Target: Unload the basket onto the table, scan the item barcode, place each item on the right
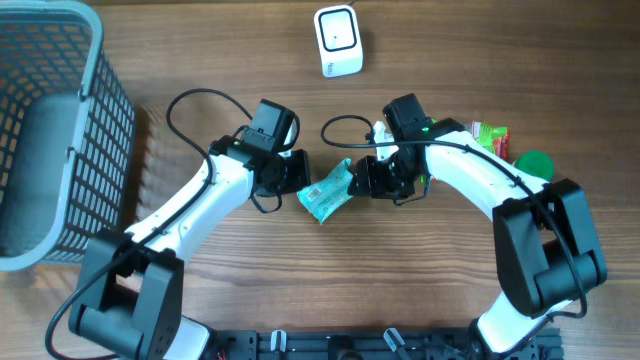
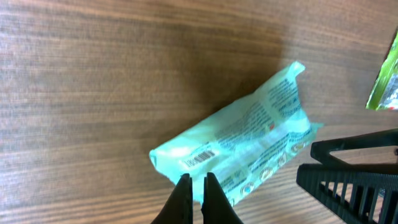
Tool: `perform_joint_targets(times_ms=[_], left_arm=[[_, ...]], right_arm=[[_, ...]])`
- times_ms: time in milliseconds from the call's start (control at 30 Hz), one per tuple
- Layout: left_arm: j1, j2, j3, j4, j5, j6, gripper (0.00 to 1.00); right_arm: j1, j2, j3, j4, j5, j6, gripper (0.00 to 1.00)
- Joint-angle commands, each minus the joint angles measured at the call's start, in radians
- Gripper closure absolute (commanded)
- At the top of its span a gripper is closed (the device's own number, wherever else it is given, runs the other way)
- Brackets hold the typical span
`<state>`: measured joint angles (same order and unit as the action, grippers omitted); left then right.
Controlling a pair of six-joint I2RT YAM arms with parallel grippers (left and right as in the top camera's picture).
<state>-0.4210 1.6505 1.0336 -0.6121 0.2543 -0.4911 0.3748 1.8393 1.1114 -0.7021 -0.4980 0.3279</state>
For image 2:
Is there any teal snack packet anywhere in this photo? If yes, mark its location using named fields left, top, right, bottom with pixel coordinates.
left=149, top=62, right=323, bottom=205

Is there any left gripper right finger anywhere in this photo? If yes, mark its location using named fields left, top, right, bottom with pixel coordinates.
left=201, top=172, right=243, bottom=224

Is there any green snack bag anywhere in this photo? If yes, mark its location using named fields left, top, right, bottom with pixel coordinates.
left=366, top=29, right=397, bottom=111

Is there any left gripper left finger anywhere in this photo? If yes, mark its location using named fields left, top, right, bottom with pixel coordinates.
left=151, top=174, right=193, bottom=224

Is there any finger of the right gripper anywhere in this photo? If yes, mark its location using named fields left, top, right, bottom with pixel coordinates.
left=296, top=164, right=397, bottom=224
left=310, top=129, right=397, bottom=174

